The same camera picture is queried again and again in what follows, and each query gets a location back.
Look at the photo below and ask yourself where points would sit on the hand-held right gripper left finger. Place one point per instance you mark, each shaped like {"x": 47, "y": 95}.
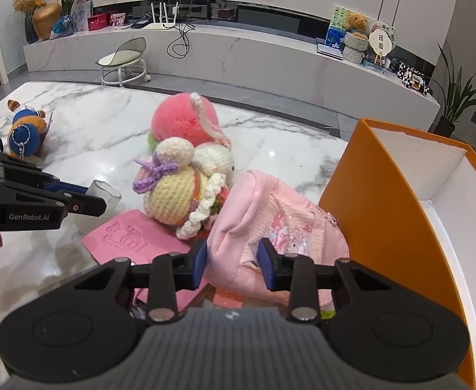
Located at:
{"x": 199, "y": 262}

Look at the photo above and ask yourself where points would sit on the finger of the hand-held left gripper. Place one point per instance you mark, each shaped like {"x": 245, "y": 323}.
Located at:
{"x": 72, "y": 187}
{"x": 87, "y": 207}

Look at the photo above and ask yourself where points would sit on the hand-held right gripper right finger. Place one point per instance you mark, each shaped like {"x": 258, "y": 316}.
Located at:
{"x": 264, "y": 264}

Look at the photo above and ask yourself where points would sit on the clear plastic cup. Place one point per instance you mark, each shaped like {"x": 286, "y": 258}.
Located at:
{"x": 104, "y": 191}

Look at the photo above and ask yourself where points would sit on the pink cartoon pouch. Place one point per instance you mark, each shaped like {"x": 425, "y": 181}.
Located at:
{"x": 246, "y": 219}

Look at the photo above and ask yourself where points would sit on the pink phone case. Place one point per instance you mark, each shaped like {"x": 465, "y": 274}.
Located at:
{"x": 132, "y": 239}

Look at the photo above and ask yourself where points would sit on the pastel crochet lamb doll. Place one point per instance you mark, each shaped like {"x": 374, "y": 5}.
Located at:
{"x": 173, "y": 195}

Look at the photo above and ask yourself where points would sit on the orange cardboard box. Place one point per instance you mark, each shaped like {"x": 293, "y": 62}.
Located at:
{"x": 367, "y": 211}

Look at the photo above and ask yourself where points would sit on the pink fluffy peach plush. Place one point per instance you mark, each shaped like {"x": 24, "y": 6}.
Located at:
{"x": 177, "y": 118}

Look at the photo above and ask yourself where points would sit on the pink patterned packet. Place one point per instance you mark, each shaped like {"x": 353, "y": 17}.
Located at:
{"x": 229, "y": 298}

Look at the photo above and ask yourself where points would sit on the dark purple card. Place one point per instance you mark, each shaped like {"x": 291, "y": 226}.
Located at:
{"x": 46, "y": 138}

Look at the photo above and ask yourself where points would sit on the low rolling stool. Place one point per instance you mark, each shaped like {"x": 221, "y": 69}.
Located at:
{"x": 124, "y": 55}

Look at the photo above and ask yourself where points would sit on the blue plastic bag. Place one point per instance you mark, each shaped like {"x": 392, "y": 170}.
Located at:
{"x": 62, "y": 27}

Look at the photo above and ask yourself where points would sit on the dark blue vase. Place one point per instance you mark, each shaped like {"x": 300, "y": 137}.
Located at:
{"x": 30, "y": 30}

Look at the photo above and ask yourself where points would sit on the red gift box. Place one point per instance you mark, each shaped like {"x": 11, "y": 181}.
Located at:
{"x": 97, "y": 22}

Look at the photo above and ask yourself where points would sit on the gold vase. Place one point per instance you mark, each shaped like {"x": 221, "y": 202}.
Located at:
{"x": 46, "y": 20}

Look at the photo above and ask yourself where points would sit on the framed drawing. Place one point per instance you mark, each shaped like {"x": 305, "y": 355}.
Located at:
{"x": 81, "y": 14}

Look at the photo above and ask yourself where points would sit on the pink gift box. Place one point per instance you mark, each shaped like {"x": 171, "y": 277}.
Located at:
{"x": 117, "y": 19}

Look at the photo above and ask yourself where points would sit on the dark flat box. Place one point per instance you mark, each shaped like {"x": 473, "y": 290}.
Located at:
{"x": 139, "y": 23}

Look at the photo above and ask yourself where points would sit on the white router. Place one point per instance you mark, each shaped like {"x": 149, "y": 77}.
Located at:
{"x": 162, "y": 24}

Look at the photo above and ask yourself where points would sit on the dried yellow flower bunch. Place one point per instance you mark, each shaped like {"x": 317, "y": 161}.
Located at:
{"x": 26, "y": 0}

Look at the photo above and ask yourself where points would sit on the white marble media console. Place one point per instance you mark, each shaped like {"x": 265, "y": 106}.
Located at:
{"x": 262, "y": 57}

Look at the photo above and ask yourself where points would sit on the dark red box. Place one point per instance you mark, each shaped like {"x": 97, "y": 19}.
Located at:
{"x": 227, "y": 13}

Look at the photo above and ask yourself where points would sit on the black white checkered toy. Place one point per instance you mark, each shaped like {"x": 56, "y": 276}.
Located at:
{"x": 412, "y": 77}

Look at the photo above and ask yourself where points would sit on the green painting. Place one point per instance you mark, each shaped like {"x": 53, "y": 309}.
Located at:
{"x": 335, "y": 24}

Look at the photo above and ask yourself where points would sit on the white round fan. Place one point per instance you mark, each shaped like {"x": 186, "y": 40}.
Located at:
{"x": 382, "y": 40}

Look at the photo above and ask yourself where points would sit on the potted plant black pot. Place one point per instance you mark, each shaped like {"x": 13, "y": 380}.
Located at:
{"x": 455, "y": 93}

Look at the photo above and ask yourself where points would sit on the brown teddy bear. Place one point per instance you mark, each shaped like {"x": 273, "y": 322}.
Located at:
{"x": 356, "y": 22}

